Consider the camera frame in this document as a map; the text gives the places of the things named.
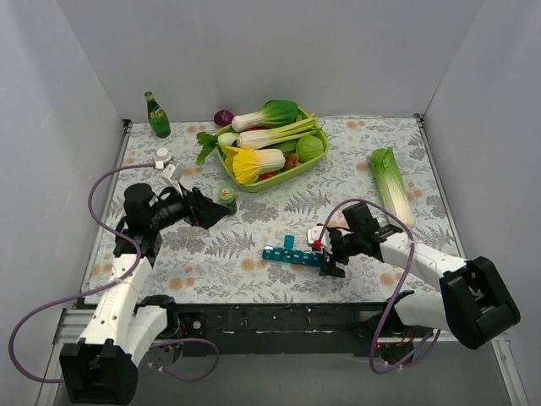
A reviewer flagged lime green plastic basket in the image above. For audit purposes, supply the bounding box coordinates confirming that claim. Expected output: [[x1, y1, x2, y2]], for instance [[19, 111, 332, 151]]
[[216, 108, 330, 193]]

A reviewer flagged round green cabbage toy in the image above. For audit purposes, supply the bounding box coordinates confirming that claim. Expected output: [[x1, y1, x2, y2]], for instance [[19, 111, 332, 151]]
[[295, 135, 325, 163]]

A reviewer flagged green lidded small bottle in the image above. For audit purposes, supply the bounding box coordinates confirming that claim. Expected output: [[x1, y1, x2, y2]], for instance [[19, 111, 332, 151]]
[[218, 185, 237, 216]]

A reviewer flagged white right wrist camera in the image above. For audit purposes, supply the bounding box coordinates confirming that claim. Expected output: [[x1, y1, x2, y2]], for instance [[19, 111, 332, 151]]
[[307, 226, 331, 253]]

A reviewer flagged celery stalk toy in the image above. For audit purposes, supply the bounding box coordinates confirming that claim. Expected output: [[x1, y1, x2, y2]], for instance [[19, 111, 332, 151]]
[[196, 115, 318, 165]]

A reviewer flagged yellow bok choy toy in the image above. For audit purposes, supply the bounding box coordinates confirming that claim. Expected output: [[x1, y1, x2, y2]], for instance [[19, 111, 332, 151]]
[[221, 146, 286, 184]]

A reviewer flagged green glass bottle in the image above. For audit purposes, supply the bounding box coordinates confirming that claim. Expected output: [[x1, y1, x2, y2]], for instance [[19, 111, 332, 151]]
[[145, 91, 171, 139]]

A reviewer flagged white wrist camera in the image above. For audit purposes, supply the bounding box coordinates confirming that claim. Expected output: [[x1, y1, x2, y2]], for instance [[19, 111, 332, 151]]
[[307, 226, 331, 253], [161, 162, 184, 194]]

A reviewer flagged floral table mat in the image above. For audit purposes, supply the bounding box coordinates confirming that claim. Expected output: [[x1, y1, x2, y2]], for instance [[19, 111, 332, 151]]
[[85, 117, 454, 305]]

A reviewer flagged napa cabbage toy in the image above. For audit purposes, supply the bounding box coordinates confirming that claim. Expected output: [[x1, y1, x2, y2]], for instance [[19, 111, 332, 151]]
[[369, 148, 416, 228]]

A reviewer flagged green bok choy toy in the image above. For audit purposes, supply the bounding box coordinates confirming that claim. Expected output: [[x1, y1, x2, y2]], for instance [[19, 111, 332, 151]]
[[231, 100, 298, 133]]

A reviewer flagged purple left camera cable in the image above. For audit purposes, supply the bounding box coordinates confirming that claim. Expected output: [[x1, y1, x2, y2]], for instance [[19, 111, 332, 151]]
[[8, 162, 221, 384]]

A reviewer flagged red pepper toy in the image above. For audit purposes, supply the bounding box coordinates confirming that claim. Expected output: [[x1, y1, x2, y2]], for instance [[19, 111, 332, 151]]
[[259, 172, 278, 180]]

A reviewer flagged white pill bottle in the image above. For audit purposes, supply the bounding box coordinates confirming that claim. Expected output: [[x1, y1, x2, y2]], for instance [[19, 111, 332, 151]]
[[154, 147, 172, 169]]

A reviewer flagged teal weekly pill organizer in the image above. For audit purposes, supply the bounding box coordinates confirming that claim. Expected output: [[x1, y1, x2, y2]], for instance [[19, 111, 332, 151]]
[[262, 235, 324, 268]]

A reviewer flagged brown mushroom toy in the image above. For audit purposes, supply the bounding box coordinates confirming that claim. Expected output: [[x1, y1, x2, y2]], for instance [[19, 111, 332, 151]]
[[283, 153, 299, 171]]

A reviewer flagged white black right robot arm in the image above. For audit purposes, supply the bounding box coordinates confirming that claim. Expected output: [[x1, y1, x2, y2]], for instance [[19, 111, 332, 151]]
[[307, 202, 521, 349]]

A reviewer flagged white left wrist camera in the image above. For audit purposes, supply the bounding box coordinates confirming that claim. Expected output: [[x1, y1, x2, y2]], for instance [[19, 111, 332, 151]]
[[161, 162, 184, 194]]

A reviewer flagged purple onion toy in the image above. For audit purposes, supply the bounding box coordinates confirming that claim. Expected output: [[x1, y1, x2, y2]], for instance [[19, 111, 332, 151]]
[[213, 110, 234, 127]]

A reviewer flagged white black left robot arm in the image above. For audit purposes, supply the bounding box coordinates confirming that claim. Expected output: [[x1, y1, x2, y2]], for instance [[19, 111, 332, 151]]
[[59, 183, 229, 405]]

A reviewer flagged black front mounting rail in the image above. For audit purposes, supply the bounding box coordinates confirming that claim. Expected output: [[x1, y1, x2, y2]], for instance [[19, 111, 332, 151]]
[[130, 300, 428, 360]]

